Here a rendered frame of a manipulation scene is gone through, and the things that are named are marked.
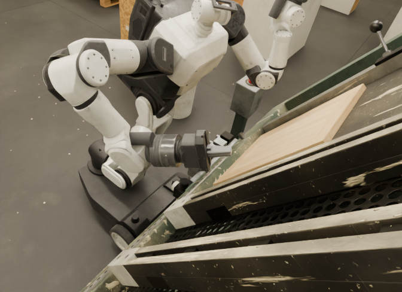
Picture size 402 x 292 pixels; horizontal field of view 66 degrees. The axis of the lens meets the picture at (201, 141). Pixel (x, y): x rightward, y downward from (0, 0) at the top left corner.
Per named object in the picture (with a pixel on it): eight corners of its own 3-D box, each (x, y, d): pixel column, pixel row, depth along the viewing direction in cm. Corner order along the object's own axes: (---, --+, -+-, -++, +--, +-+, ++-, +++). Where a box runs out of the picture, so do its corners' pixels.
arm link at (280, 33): (302, 4, 107) (294, 41, 116) (288, -4, 113) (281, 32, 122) (286, 6, 105) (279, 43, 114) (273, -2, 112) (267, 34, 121)
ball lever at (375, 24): (386, 61, 99) (371, 26, 103) (398, 55, 96) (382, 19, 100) (380, 60, 97) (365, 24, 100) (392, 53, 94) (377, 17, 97)
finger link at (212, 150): (230, 155, 77) (206, 155, 79) (231, 147, 80) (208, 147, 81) (230, 151, 76) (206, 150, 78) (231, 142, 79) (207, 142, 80)
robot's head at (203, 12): (186, 15, 98) (197, -7, 91) (212, 20, 104) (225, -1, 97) (191, 31, 96) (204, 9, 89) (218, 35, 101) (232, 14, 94)
